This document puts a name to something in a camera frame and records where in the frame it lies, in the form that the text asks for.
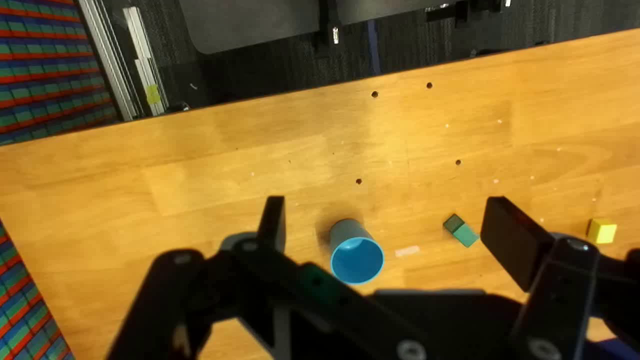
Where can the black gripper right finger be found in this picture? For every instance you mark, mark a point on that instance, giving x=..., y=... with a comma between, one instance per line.
x=512, y=233

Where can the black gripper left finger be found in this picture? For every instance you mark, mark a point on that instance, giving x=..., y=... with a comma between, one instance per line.
x=270, y=227

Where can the yellow wooden cube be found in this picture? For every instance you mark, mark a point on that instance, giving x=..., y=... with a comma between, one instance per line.
x=603, y=231

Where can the green wooden cube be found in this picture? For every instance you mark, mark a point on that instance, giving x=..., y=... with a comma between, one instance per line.
x=460, y=231

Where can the blue plastic cup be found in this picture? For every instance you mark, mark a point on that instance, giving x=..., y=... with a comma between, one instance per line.
x=357, y=257

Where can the white aluminium rail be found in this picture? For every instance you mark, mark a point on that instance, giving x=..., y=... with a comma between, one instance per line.
x=142, y=57

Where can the grey aluminium rail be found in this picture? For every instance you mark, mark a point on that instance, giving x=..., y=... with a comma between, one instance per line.
x=110, y=61

